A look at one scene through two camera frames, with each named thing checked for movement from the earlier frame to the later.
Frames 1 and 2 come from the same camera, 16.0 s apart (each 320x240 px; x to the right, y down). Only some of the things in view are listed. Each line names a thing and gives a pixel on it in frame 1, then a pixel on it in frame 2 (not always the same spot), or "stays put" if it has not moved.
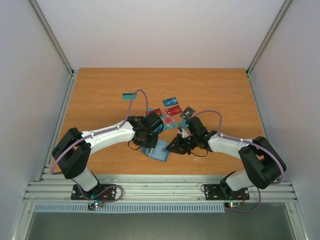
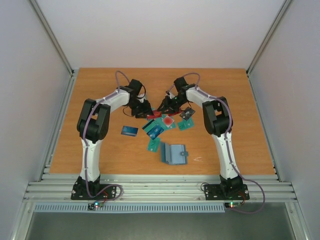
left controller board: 93,206 stays put
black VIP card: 187,113 stays put
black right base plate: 215,192 stays put
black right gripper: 184,144 to 170,105
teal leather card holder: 157,152 to 173,154
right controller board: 232,204 stays put
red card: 157,111 stays put
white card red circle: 168,120 stays put
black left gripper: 152,144 to 147,110
